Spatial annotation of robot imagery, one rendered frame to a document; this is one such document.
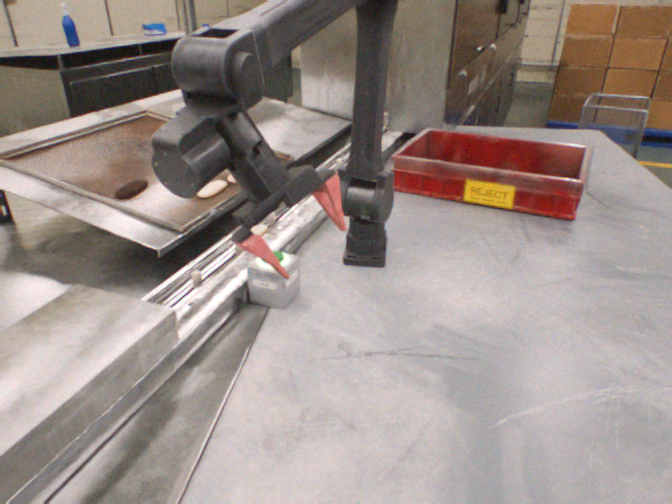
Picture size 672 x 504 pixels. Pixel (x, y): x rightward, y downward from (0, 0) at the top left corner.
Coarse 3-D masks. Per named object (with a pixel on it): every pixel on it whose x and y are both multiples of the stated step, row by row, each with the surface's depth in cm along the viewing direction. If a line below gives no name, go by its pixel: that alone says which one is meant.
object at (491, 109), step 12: (516, 48) 431; (516, 60) 480; (504, 72) 374; (516, 72) 532; (492, 84) 309; (504, 84) 397; (480, 96) 254; (492, 96) 324; (504, 96) 419; (480, 108) 270; (492, 108) 341; (504, 108) 448; (468, 120) 233; (480, 120) 278; (492, 120) 358; (504, 120) 478
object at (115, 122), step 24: (120, 120) 143; (144, 120) 147; (168, 120) 149; (48, 144) 122; (72, 144) 125; (120, 144) 130; (144, 144) 132; (24, 168) 108; (48, 168) 113; (96, 168) 116; (120, 168) 118; (144, 168) 120; (240, 192) 116; (144, 216) 101; (168, 216) 103; (192, 216) 105
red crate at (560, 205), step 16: (400, 176) 135; (416, 176) 133; (416, 192) 134; (432, 192) 133; (448, 192) 131; (464, 192) 128; (528, 192) 122; (560, 192) 118; (496, 208) 127; (512, 208) 124; (528, 208) 123; (544, 208) 122; (560, 208) 120; (576, 208) 122
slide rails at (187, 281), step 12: (384, 132) 181; (348, 156) 155; (300, 204) 122; (228, 252) 100; (240, 252) 100; (204, 264) 96; (228, 264) 96; (180, 288) 88; (156, 300) 85; (168, 300) 85
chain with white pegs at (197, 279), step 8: (272, 216) 112; (280, 216) 118; (240, 248) 101; (232, 256) 100; (224, 264) 98; (192, 272) 89; (200, 272) 89; (192, 280) 89; (200, 280) 90; (192, 288) 90; (184, 296) 88
